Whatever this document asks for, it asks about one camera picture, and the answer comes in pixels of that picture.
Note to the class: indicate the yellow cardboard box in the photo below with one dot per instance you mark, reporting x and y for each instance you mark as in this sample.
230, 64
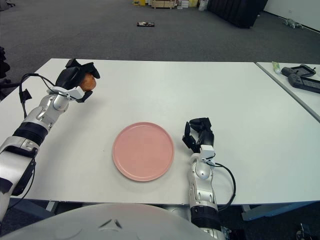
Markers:
139, 2

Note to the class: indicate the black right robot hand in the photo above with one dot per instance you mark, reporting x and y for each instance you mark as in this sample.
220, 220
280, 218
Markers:
206, 137

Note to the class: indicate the wooden crate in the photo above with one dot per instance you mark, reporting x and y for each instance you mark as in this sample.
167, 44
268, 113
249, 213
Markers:
163, 3

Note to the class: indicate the small grey robot toy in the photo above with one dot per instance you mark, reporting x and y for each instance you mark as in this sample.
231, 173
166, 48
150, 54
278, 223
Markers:
292, 23

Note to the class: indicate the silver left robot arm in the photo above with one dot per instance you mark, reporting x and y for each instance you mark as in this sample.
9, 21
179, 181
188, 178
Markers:
42, 115

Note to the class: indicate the white stacked boxes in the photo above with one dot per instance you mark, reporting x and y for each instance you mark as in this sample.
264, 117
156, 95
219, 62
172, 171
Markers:
182, 3

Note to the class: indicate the red yellow apple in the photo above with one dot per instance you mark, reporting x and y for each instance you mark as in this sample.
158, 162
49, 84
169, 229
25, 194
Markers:
88, 83

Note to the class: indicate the green white tube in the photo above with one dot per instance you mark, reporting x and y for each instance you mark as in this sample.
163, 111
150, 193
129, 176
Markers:
276, 67

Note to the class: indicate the pale yellow boxes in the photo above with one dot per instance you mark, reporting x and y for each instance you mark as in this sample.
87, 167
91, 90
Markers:
193, 3

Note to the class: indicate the black partition curtain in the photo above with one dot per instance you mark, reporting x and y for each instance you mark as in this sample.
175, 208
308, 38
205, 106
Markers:
237, 11

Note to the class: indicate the white plastic bag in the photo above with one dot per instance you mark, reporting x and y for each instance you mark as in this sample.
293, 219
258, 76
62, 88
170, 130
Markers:
203, 5

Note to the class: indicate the grey robot torso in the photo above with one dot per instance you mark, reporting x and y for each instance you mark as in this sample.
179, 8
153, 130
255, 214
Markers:
100, 222

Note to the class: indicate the blue grey table frame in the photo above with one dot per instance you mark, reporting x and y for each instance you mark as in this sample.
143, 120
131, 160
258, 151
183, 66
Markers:
275, 211

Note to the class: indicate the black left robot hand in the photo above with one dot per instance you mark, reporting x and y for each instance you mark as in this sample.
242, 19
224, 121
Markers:
67, 77

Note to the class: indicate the black office chair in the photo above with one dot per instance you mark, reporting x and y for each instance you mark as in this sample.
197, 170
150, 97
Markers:
3, 72

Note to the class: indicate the pink round plate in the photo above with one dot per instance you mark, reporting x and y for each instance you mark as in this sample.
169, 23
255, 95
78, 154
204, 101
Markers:
143, 152

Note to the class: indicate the black handheld controller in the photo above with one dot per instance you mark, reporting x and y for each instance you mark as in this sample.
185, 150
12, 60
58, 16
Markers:
287, 71
301, 83

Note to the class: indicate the black tray with items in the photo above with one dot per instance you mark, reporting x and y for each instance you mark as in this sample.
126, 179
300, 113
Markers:
145, 24

